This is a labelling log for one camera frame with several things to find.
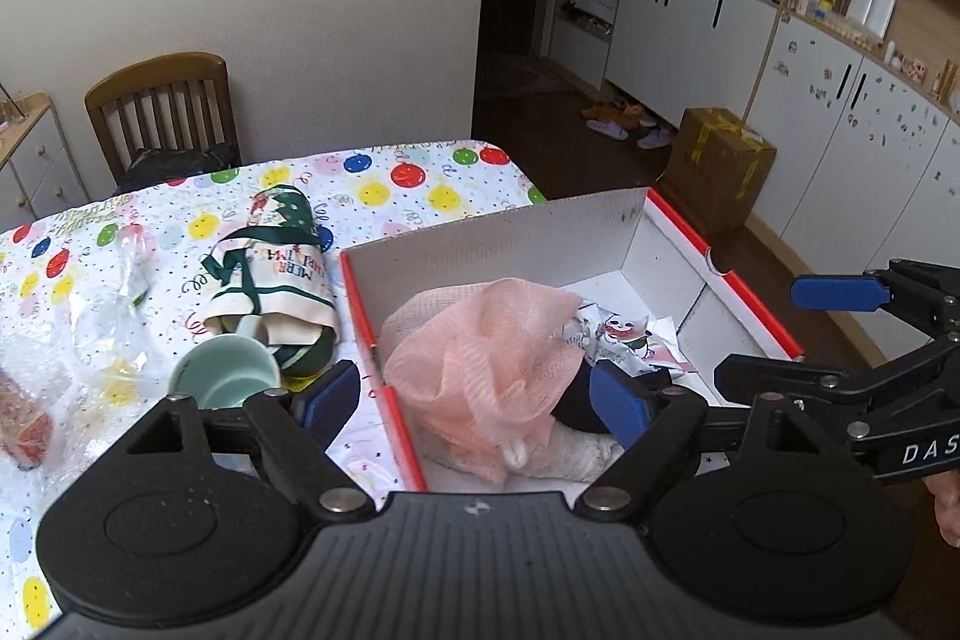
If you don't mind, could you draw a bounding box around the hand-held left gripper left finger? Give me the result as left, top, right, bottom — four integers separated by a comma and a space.
97, 361, 374, 522

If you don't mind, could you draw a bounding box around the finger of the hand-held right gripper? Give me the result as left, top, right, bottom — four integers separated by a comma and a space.
712, 332, 960, 412
789, 260, 960, 330

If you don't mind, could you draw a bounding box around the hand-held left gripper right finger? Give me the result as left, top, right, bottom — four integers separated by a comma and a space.
571, 364, 863, 521

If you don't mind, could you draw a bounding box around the panda print pouch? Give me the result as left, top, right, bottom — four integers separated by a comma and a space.
562, 302, 702, 378

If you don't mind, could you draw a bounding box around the white fuzzy cloth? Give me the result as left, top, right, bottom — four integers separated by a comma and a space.
431, 430, 623, 483

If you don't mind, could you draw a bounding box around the pink mesh bath pouf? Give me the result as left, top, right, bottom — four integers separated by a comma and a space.
379, 278, 582, 482

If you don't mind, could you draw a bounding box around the red cardboard shoe box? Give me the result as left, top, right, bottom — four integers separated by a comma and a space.
340, 186, 807, 492

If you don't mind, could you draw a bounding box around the person's right hand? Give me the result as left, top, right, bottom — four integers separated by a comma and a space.
932, 469, 960, 547

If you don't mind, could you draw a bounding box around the pale green mug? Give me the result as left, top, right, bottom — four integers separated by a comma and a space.
169, 336, 282, 412

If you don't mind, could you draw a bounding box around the green and white printed bag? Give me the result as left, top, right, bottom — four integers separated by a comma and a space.
199, 186, 338, 378

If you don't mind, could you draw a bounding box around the white storage cabinet unit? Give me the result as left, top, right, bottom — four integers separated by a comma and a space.
555, 0, 960, 371

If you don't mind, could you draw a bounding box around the brown cardboard box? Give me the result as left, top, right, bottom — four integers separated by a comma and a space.
664, 107, 777, 236

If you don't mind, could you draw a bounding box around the dotted tablecloth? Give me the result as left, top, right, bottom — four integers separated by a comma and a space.
0, 139, 548, 611

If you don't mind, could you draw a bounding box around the clear plastic bag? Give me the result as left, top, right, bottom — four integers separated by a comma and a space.
0, 227, 173, 461

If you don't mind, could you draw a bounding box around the patterned door mat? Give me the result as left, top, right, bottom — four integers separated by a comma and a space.
476, 56, 578, 100

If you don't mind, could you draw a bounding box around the wooden chair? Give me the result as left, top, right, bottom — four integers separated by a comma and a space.
84, 53, 242, 191

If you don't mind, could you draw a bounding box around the wooden top side cabinet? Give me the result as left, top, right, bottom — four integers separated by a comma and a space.
0, 92, 91, 232

